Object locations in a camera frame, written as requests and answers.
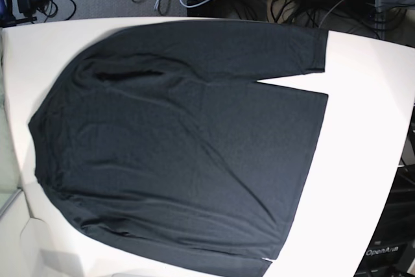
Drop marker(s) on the dark navy long-sleeve shirt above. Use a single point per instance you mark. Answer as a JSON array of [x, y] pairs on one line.
[[167, 142]]

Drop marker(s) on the black OpenArm case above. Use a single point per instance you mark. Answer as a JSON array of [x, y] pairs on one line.
[[391, 248]]

